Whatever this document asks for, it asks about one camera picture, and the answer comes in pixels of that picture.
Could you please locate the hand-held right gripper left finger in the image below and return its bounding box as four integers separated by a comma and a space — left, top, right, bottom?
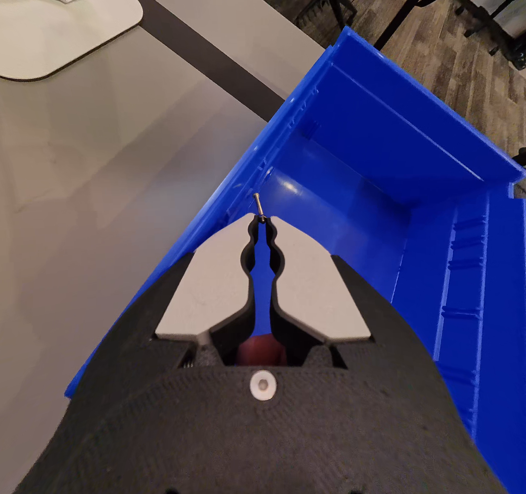
155, 213, 264, 366

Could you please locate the grey desk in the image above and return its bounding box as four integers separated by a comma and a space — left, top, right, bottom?
0, 0, 327, 494

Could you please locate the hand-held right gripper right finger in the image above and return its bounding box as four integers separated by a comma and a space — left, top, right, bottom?
265, 215, 375, 366

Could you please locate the black table leg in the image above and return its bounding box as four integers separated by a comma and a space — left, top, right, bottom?
372, 0, 477, 50

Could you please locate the white rounded board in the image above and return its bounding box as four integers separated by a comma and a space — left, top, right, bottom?
0, 0, 144, 81

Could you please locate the blue plastic bin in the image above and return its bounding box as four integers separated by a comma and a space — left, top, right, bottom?
65, 26, 526, 494

